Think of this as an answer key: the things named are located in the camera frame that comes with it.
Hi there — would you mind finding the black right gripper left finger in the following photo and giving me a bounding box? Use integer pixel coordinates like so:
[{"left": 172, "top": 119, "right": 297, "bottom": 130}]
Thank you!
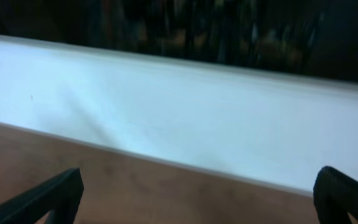
[{"left": 0, "top": 168, "right": 84, "bottom": 224}]

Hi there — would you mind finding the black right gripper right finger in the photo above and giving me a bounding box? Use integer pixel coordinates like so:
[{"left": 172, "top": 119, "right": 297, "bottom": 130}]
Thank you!
[{"left": 313, "top": 166, "right": 358, "bottom": 224}]

